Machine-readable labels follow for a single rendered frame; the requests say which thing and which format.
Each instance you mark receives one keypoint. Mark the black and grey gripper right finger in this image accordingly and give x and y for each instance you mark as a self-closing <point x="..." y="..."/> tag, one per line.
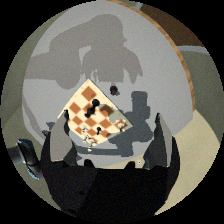
<point x="162" y="155"/>

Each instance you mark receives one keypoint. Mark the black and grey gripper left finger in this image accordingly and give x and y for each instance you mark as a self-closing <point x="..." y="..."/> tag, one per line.
<point x="58" y="151"/>

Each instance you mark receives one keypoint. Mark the brown and cream chessboard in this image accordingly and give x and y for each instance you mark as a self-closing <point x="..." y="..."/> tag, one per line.
<point x="106" y="116"/>

